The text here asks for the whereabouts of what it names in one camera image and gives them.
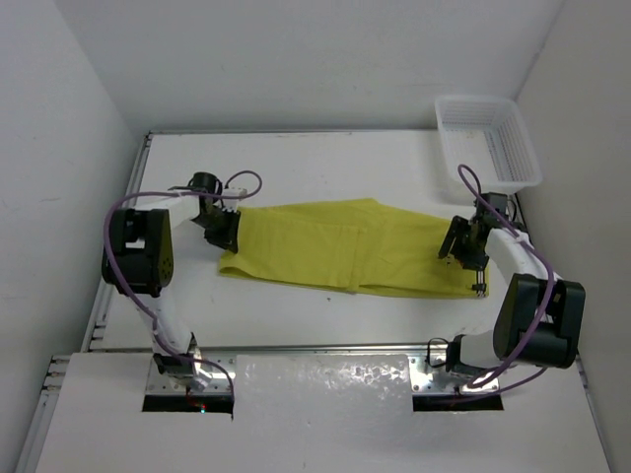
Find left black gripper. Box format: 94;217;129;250
191;206;239;253

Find yellow trousers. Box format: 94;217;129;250
218;198;489;299

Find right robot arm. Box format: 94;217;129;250
438;192;586;388

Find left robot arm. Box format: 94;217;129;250
102;171;248;393

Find white plastic basket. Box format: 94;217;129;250
435;95;543;202

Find white front cover panel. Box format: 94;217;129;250
37;353;607;472

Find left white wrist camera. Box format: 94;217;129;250
222;187;248;212

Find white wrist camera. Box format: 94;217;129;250
507;197;518;222
222;187;248;212

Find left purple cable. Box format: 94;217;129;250
101;169;235;400

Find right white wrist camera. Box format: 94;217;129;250
507;197;518;222

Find aluminium table frame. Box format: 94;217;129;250
14;129;607;473

